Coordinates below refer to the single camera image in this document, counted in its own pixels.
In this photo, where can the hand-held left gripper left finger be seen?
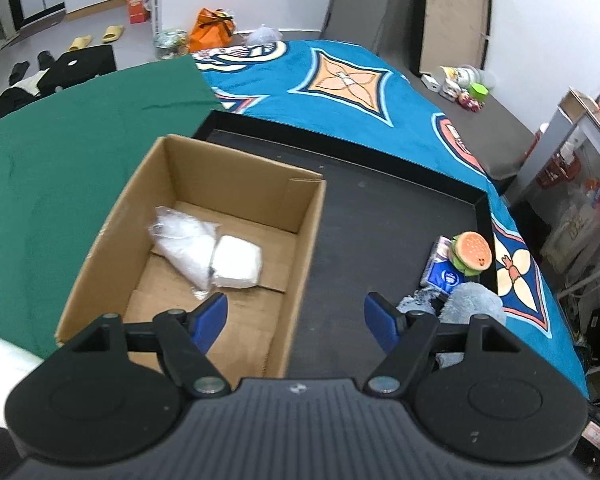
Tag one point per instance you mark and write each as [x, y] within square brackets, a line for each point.
[211, 319]

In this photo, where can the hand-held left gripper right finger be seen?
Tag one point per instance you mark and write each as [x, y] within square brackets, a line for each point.
[380, 319]

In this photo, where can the blue tissue pack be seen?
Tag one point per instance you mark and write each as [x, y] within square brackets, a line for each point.
[440, 276]

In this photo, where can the grey fluffy plush toy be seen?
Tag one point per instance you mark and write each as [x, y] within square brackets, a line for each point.
[475, 301]

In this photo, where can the hamburger plush toy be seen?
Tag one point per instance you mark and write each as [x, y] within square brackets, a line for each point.
[472, 252]

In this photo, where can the brown cardboard box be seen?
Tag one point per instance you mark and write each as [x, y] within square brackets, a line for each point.
[280, 195]

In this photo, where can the white folded soft packet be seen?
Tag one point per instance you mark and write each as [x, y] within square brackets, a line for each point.
[237, 262]

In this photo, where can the clear plastic bag white filling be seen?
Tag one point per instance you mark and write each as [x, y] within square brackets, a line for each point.
[185, 246]

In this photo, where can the large black tray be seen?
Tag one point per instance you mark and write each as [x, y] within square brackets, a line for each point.
[385, 210]

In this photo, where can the blue printed blanket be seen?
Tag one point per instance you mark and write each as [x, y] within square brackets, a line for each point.
[405, 110]

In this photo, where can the white bedding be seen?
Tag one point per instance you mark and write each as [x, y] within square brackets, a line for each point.
[5, 375]

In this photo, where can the grey platform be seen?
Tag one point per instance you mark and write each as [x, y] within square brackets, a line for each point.
[490, 135]

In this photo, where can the green cloth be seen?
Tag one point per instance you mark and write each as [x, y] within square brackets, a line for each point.
[55, 170]

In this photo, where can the small colourful toys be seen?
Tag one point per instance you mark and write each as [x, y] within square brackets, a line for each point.
[462, 99]

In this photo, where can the white charger block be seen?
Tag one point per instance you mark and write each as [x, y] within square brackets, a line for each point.
[430, 83]

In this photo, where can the white and red cup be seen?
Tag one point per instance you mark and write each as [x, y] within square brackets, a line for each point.
[540, 135]

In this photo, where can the green cup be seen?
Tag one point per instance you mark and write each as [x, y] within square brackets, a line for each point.
[479, 91]

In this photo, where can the grey shelf unit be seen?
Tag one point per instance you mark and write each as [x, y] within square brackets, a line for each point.
[575, 160]

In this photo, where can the white plastic jar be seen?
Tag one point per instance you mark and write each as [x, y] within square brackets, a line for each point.
[460, 76]

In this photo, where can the black dice stool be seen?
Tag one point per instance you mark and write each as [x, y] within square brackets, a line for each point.
[80, 67]

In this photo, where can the orange bag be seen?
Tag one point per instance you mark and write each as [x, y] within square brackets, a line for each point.
[211, 30]

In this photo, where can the black and white cloth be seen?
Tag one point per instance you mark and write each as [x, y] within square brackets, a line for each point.
[7, 100]

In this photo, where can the yellow slipper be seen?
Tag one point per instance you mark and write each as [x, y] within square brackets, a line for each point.
[113, 33]
[81, 42]

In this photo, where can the black shoe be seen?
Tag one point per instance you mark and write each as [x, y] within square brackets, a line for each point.
[19, 72]
[45, 59]

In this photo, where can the black framed brown board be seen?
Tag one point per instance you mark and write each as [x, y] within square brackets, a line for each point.
[455, 15]

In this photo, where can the dark grey panel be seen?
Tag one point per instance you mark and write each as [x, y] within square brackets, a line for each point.
[370, 5]

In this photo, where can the orange cardboard box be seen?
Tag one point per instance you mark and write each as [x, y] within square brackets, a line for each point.
[137, 5]

